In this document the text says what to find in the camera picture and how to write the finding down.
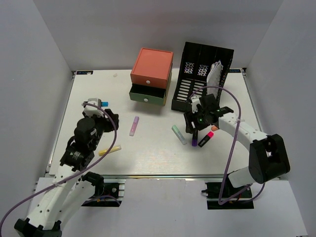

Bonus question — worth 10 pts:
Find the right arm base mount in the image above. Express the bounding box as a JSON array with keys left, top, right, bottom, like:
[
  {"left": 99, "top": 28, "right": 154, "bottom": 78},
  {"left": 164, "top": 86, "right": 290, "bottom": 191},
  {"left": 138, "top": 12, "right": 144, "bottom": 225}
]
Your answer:
[{"left": 201, "top": 180, "right": 255, "bottom": 210}]

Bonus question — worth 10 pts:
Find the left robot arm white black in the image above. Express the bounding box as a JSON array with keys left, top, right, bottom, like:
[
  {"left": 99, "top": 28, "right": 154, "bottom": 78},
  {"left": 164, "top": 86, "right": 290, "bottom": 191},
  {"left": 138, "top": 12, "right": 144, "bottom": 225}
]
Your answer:
[{"left": 14, "top": 106, "right": 119, "bottom": 237}]

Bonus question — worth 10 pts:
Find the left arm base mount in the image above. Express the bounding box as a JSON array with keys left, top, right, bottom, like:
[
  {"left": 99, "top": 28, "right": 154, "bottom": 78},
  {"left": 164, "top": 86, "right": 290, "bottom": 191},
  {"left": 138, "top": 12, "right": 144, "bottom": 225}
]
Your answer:
[{"left": 78, "top": 172, "right": 125, "bottom": 207}]

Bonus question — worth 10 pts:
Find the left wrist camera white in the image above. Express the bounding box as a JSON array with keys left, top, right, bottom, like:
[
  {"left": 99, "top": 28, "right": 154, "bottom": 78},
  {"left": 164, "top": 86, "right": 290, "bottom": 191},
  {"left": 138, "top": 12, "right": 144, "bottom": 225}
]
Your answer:
[{"left": 82, "top": 98, "right": 103, "bottom": 118}]

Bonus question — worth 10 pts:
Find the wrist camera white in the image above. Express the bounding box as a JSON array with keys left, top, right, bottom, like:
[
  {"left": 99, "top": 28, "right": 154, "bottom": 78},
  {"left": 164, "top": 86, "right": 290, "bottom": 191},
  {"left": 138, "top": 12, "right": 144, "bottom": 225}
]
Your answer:
[
  {"left": 82, "top": 98, "right": 103, "bottom": 118},
  {"left": 191, "top": 96, "right": 201, "bottom": 114}
]

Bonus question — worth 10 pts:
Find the pastel green highlighter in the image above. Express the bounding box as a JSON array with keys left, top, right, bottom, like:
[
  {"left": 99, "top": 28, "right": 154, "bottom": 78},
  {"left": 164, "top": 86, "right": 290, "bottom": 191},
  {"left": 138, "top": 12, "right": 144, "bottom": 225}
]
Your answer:
[{"left": 171, "top": 125, "right": 187, "bottom": 145}]

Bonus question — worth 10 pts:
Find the orange top drawer box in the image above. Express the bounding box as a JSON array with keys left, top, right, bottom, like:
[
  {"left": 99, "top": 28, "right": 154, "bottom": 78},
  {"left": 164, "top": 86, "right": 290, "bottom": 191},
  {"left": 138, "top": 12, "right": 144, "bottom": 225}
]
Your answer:
[{"left": 130, "top": 48, "right": 173, "bottom": 89}]

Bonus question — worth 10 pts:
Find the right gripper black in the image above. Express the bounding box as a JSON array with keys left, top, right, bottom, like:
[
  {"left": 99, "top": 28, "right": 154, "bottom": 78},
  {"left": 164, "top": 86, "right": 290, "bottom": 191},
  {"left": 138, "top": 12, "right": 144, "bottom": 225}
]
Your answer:
[{"left": 184, "top": 107, "right": 210, "bottom": 134}]

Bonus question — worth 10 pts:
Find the black purple highlighter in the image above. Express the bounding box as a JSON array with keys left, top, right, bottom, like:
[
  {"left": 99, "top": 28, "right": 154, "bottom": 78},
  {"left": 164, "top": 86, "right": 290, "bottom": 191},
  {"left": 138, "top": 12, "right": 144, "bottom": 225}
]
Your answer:
[{"left": 192, "top": 129, "right": 198, "bottom": 147}]

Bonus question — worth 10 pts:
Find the black file organizer rack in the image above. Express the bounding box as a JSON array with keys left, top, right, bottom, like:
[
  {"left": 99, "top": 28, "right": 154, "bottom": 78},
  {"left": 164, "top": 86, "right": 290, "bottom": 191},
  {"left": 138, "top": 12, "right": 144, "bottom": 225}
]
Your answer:
[{"left": 171, "top": 41, "right": 234, "bottom": 113}]

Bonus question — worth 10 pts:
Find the green drawer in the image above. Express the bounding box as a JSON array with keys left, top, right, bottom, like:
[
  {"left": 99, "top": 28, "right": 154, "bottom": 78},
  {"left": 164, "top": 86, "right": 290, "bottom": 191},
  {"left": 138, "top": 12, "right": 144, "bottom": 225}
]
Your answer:
[{"left": 129, "top": 84, "right": 166, "bottom": 106}]

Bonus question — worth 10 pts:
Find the pastel yellow highlighter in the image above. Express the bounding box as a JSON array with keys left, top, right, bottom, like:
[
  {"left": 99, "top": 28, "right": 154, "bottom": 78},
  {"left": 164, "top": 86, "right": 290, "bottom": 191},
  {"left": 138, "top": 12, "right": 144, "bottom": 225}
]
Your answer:
[{"left": 98, "top": 145, "right": 121, "bottom": 157}]

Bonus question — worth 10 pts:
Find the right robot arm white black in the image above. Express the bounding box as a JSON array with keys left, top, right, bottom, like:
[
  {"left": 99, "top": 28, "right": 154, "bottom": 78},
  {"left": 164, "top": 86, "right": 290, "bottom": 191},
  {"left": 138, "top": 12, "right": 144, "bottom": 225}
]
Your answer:
[{"left": 184, "top": 94, "right": 290, "bottom": 197}]

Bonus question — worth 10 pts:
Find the black pink highlighter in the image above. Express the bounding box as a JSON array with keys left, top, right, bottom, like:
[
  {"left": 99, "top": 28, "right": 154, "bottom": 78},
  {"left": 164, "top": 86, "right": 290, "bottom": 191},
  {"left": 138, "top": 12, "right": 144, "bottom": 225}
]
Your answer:
[{"left": 198, "top": 131, "right": 214, "bottom": 147}]

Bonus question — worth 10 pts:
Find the black blue highlighter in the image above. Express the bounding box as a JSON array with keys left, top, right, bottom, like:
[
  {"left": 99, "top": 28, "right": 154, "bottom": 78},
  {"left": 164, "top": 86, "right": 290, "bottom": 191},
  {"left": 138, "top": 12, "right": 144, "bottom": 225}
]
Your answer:
[{"left": 100, "top": 101, "right": 109, "bottom": 107}]

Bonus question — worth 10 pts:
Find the white spiral notebook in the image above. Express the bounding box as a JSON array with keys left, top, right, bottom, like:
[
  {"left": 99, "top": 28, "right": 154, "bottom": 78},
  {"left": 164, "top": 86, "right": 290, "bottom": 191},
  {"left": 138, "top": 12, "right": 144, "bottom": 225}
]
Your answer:
[{"left": 206, "top": 60, "right": 223, "bottom": 101}]

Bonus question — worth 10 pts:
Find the pastel purple highlighter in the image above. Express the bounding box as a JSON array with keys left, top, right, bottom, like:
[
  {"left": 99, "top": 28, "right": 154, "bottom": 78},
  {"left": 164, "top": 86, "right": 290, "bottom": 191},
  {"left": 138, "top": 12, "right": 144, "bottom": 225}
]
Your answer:
[{"left": 129, "top": 116, "right": 139, "bottom": 136}]

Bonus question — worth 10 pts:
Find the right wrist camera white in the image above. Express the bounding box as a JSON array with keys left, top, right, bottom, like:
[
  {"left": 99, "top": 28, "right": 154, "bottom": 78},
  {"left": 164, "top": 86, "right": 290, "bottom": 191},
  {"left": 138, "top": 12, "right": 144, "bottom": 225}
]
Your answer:
[{"left": 191, "top": 96, "right": 201, "bottom": 114}]

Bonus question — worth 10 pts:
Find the pastel orange highlighter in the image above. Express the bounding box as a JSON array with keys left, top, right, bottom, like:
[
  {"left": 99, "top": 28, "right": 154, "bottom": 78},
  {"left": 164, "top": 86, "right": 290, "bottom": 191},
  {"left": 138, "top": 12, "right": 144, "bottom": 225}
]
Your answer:
[{"left": 211, "top": 125, "right": 218, "bottom": 131}]

